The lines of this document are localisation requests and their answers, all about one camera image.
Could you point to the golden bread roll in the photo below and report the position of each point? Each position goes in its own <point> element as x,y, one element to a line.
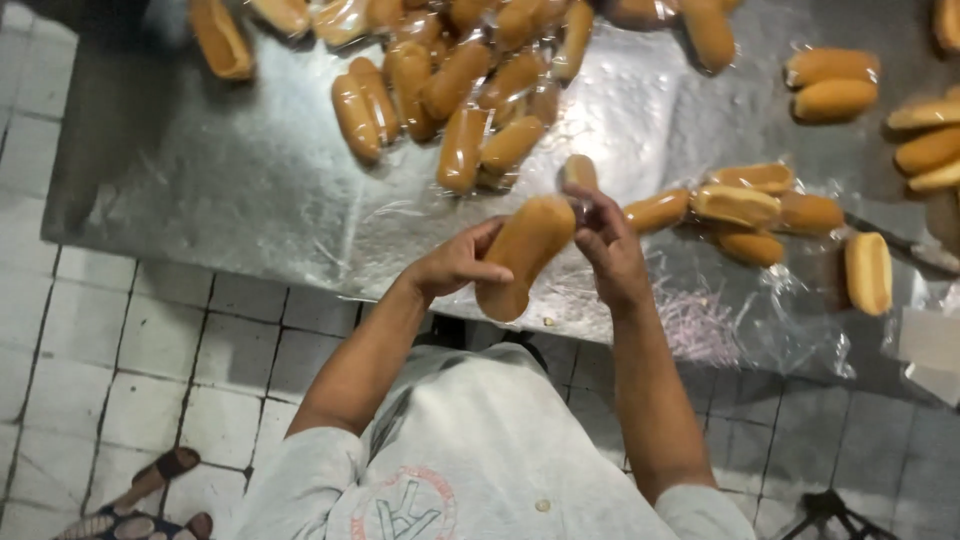
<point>808,214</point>
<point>937,177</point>
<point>831,66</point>
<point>750,248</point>
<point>579,171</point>
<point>930,149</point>
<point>926,114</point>
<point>521,259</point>
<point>835,100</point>
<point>948,22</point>
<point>868,272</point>
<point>752,178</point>
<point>735,205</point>
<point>656,211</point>

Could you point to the person's right hand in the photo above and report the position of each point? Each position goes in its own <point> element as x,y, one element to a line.
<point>615,251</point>

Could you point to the heap of clear plastic bags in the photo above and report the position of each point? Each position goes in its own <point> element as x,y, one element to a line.
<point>799,330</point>

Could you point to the person's white printed shirt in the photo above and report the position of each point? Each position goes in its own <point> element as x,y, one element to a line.
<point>480,465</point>

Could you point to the person's left hand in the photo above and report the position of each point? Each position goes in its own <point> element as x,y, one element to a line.
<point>454,262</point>

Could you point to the person's right fingers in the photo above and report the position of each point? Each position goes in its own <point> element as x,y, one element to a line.
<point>592,214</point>

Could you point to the white paper sheet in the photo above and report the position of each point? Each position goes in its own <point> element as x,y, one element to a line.
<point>930,349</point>

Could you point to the black tripod stand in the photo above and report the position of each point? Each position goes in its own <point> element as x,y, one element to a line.
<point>829,517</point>

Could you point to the pile of bagged bread rolls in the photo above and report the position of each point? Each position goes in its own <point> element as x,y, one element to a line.
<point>450,82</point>

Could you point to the bundle of pink twist ties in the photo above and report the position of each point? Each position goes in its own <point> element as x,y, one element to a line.
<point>697,322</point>

